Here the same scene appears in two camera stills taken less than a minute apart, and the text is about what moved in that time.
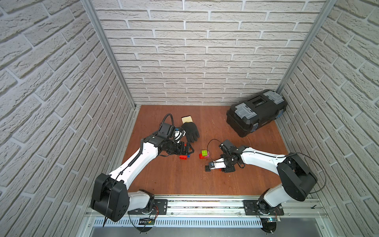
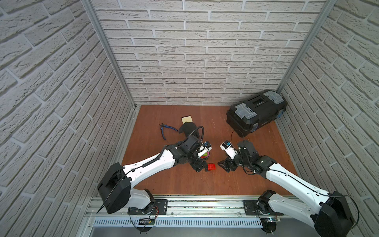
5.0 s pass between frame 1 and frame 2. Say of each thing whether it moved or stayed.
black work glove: stayed
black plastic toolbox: stayed
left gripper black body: moved
